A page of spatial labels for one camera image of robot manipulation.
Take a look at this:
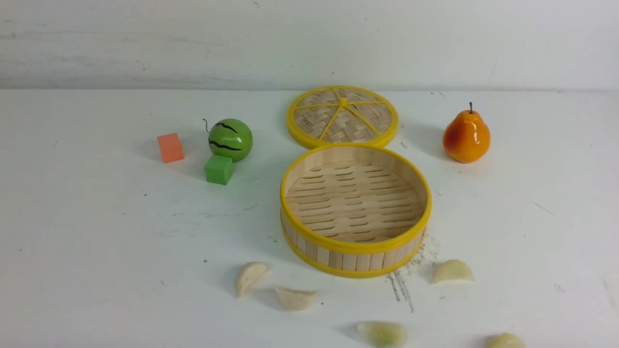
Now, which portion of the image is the bamboo steamer tray yellow rim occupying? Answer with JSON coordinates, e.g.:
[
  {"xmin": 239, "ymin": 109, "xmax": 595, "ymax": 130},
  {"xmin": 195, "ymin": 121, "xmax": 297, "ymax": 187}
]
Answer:
[{"xmin": 280, "ymin": 143, "xmax": 432, "ymax": 279}]

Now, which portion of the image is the white dumpling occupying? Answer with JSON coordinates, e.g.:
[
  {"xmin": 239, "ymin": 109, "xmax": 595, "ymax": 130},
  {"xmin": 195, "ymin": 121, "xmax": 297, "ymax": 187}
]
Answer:
[
  {"xmin": 235, "ymin": 261, "xmax": 270, "ymax": 299},
  {"xmin": 276, "ymin": 286, "xmax": 318, "ymax": 311}
]

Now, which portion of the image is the pale dumpling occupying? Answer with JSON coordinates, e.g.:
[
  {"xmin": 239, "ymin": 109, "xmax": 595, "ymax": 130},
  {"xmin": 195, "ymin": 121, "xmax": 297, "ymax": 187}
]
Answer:
[{"xmin": 430, "ymin": 259, "xmax": 476, "ymax": 285}]

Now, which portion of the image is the greenish dumpling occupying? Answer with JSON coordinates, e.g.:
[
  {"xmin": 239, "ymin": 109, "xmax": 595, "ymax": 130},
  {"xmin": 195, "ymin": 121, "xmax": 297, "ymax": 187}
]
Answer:
[{"xmin": 356, "ymin": 321, "xmax": 408, "ymax": 348}]

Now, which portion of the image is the yellowish dumpling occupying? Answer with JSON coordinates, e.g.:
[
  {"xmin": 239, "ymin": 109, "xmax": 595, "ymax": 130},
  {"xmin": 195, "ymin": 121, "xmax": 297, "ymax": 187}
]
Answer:
[{"xmin": 484, "ymin": 332, "xmax": 526, "ymax": 348}]

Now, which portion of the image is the woven bamboo steamer lid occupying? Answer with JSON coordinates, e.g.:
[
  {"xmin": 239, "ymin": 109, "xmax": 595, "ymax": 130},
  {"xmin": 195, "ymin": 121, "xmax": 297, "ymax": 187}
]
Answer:
[{"xmin": 286, "ymin": 86, "xmax": 399, "ymax": 149}]

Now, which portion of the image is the green toy watermelon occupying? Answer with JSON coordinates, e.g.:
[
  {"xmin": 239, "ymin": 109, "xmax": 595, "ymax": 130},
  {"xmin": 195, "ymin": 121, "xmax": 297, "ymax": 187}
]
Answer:
[{"xmin": 203, "ymin": 118, "xmax": 253, "ymax": 162}]

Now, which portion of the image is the green cube block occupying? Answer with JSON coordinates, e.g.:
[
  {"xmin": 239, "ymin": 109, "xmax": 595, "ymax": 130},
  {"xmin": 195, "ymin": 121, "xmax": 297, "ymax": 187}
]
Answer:
[{"xmin": 204, "ymin": 155, "xmax": 234, "ymax": 185}]

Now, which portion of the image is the orange cube block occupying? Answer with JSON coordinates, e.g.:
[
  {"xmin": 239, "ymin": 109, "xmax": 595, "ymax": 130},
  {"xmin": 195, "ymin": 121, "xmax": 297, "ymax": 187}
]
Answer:
[{"xmin": 157, "ymin": 132, "xmax": 184, "ymax": 163}]

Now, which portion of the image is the orange toy pear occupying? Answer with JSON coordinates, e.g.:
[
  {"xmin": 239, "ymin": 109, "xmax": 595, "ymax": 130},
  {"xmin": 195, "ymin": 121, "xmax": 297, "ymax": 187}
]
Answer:
[{"xmin": 442, "ymin": 102, "xmax": 491, "ymax": 163}]

